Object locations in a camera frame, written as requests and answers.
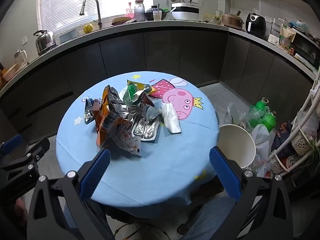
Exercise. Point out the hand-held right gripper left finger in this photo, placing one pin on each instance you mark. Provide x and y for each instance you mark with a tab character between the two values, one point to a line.
96	173

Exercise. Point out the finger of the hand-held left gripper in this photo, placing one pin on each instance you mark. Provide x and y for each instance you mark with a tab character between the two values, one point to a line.
32	160
10	145

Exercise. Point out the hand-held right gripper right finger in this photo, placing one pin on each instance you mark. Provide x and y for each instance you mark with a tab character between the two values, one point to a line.
225	175

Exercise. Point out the white paper bucket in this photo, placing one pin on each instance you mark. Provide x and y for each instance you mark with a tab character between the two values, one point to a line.
237	145

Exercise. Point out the white orange snack bag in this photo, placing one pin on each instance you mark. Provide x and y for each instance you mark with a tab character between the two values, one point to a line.
127	142

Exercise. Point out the small blue foil wrapper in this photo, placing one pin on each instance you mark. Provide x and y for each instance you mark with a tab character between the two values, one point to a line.
89	112

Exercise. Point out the silver foil tray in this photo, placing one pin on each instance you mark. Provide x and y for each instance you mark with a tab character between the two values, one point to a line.
147	131

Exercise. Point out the white plastic wrapper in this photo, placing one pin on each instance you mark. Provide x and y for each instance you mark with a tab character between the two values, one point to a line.
171	117

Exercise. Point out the green snack bag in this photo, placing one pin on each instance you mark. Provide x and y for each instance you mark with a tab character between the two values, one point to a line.
130	96

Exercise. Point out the yellow snack wrapper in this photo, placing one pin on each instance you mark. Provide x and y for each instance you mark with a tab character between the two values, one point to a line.
140	86

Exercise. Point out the person's leg in jeans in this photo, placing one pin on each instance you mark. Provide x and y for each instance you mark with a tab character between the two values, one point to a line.
212	215

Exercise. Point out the white red plastic bag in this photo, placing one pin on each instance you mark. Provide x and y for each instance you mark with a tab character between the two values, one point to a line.
261	142

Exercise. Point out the blue cartoon pig tablecloth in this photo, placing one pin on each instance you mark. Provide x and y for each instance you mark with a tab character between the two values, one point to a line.
162	170

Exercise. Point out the green plastic bottle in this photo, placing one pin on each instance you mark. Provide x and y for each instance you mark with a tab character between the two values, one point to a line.
270	122
260	107

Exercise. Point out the dark blue shopping bag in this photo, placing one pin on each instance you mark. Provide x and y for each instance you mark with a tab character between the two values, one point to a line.
283	137

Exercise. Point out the glass kettle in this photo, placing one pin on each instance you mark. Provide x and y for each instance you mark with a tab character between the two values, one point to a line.
20	57

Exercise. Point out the green onions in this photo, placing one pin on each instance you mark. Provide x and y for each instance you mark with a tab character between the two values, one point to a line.
313	152

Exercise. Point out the clear plastic bag in rack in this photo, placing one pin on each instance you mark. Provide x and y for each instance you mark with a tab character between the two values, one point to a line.
306	125

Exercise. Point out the white plastic storage rack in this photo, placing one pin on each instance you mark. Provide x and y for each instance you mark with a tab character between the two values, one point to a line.
303	120

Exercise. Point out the steel kettle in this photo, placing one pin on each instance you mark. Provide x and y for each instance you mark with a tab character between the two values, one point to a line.
45	42

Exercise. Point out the white dish tub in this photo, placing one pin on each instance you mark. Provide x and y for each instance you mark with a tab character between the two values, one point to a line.
68	35

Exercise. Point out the dark kitchen cabinets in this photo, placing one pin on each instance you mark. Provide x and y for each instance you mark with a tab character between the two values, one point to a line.
162	55

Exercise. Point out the yellow sponge holder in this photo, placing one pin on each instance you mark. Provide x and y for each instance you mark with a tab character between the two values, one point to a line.
88	28

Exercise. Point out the snack package with green label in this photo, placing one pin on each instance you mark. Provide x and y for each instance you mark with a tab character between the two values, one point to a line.
287	38

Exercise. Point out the black countertop oven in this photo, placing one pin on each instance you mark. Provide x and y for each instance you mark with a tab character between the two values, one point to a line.
306	48

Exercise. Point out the white food steamer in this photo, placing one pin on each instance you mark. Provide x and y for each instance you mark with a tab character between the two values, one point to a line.
276	32

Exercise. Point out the black air fryer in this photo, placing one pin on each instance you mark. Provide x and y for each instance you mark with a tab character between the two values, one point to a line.
255	26

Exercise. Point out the bamboo steamer lid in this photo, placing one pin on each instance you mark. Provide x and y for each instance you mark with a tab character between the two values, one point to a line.
120	21

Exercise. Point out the brown cooking pot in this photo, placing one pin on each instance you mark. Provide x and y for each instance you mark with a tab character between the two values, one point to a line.
232	20

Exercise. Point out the yellow glass bowl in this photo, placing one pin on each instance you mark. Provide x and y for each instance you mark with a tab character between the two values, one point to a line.
212	19

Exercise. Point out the window with white blind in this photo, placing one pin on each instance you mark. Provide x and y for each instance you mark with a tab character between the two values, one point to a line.
75	0

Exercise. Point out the steel kitchen faucet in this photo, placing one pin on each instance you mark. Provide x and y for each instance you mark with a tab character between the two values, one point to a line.
98	12

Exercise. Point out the grey kitchen countertop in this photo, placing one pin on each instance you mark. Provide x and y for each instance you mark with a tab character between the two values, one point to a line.
162	24

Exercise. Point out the pink bottle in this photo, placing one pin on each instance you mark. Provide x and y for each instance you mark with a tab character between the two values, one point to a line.
129	11

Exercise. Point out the glass jar with red lid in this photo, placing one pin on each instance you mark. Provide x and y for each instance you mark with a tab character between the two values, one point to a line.
139	11

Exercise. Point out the white electric cooker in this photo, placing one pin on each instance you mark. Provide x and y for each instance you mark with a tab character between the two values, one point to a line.
185	11

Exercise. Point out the black clay pot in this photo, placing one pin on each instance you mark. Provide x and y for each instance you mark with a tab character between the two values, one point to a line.
150	13

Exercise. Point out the clear plastic cup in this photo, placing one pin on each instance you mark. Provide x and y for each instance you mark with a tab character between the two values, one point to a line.
157	16

